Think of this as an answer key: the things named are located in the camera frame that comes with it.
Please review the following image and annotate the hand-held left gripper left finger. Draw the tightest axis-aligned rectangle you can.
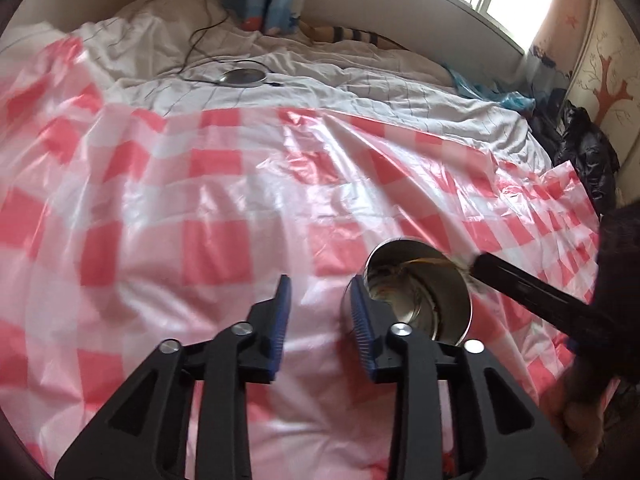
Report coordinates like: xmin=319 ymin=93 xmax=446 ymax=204
xmin=54 ymin=274 xmax=293 ymax=480

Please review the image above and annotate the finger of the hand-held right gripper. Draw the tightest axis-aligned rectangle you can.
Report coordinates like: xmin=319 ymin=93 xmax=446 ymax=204
xmin=470 ymin=252 xmax=601 ymax=347

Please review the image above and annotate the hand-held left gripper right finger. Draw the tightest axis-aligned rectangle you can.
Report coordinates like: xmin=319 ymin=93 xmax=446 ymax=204
xmin=348 ymin=276 xmax=583 ymax=480

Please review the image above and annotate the round steel bowl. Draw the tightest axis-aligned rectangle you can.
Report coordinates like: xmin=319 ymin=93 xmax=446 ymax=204
xmin=341 ymin=237 xmax=473 ymax=346

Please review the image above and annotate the person's right hand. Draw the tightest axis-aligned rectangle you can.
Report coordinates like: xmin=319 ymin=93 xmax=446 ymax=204
xmin=542 ymin=370 xmax=608 ymax=471

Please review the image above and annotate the pink checkered plastic sheet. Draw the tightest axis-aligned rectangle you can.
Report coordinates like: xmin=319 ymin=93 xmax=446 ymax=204
xmin=0 ymin=35 xmax=608 ymax=480

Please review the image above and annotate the black jacket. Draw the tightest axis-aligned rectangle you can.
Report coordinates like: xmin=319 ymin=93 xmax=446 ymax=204
xmin=530 ymin=100 xmax=621 ymax=216

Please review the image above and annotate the tree print cabinet door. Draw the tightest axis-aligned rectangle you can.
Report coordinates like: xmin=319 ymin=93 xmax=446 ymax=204
xmin=565 ymin=0 xmax=640 ymax=161

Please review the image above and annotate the blue plastic bag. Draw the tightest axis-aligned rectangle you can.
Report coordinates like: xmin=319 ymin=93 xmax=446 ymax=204
xmin=445 ymin=65 xmax=536 ymax=111

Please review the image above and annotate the white lined quilt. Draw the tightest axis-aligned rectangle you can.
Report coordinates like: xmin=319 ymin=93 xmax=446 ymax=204
xmin=0 ymin=0 xmax=553 ymax=166

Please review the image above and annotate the striped pillow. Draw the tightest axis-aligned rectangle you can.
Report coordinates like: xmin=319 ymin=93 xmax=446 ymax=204
xmin=300 ymin=22 xmax=408 ymax=51

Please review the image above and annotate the black cable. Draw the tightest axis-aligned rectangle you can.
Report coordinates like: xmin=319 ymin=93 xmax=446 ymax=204
xmin=177 ymin=0 xmax=281 ymax=86

